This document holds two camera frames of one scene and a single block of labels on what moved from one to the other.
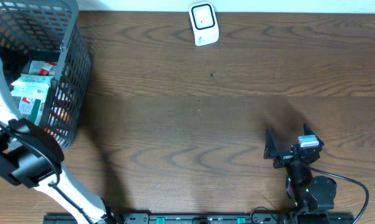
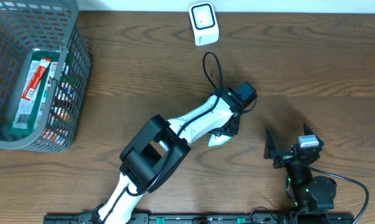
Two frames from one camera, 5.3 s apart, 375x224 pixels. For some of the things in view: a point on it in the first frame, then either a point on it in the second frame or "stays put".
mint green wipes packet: [32, 85] -> [215, 140]
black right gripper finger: [270, 150] stays put
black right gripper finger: [308, 131] stays put
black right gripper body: [284, 158] stays put
